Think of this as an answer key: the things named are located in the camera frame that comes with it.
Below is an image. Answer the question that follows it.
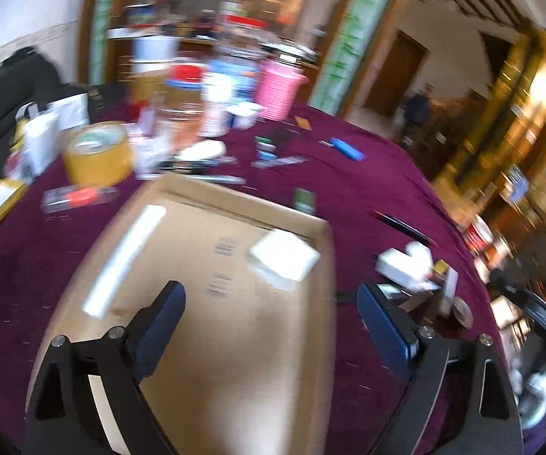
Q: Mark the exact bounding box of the white small bottle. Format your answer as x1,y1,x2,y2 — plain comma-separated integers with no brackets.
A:
375,242,433,288

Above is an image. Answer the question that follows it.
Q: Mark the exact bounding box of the white square adapter box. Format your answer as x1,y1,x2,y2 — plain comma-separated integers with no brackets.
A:
249,229,320,282

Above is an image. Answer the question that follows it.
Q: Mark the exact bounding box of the cardboard box tray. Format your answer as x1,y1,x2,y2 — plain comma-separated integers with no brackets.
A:
44,174,336,454

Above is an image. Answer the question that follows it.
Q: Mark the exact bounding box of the purple velvet tablecloth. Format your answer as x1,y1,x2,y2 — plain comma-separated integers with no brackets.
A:
0,105,499,454

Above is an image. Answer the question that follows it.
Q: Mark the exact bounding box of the yellow tape roll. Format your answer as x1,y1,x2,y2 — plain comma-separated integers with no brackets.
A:
62,121,133,187

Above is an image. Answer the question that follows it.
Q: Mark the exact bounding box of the blue lighter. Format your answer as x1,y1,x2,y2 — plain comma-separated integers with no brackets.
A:
331,138,366,161

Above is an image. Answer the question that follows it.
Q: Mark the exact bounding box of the person in dark coat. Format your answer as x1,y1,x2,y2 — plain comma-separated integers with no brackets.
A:
403,83,433,139

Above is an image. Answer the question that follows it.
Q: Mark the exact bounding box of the black office chair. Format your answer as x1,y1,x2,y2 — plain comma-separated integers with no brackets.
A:
0,47,86,179

